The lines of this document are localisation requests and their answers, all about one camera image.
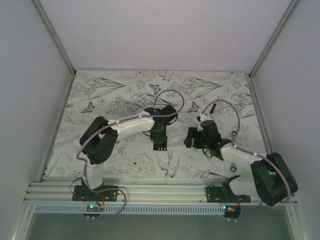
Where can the black handled screwdriver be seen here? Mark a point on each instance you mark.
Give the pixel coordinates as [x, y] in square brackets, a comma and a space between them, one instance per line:
[213, 108]

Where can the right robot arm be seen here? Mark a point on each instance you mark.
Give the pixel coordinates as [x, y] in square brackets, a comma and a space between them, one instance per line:
[255, 175]

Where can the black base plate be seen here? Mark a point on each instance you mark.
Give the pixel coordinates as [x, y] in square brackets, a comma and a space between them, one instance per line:
[215, 194]
[104, 193]

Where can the black fuse box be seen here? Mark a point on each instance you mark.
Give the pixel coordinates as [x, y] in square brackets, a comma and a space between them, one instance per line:
[160, 147]

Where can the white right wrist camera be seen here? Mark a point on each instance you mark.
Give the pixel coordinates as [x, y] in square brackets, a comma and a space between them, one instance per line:
[203, 117]

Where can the left controller board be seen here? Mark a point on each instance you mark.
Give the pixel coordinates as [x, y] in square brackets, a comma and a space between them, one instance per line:
[93, 211]

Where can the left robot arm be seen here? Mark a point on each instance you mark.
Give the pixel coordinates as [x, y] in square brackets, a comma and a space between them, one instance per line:
[98, 142]

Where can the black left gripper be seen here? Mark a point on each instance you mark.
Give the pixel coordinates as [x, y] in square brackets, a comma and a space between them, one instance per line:
[162, 137]

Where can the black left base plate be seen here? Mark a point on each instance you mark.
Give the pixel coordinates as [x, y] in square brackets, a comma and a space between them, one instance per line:
[104, 193]

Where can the right controller board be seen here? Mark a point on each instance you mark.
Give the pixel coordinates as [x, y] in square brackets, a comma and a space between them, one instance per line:
[232, 212]

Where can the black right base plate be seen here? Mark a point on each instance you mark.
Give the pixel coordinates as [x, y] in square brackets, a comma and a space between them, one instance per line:
[215, 194]

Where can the silver ratchet wrench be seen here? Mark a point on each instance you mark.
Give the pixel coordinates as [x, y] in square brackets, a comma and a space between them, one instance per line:
[233, 166]

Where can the slotted cable duct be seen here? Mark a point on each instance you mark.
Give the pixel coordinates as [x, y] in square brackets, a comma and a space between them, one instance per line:
[132, 209]

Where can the controller board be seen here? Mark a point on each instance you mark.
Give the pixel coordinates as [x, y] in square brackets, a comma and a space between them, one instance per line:
[232, 212]
[93, 211]

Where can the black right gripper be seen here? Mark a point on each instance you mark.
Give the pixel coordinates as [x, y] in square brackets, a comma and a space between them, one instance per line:
[193, 132]

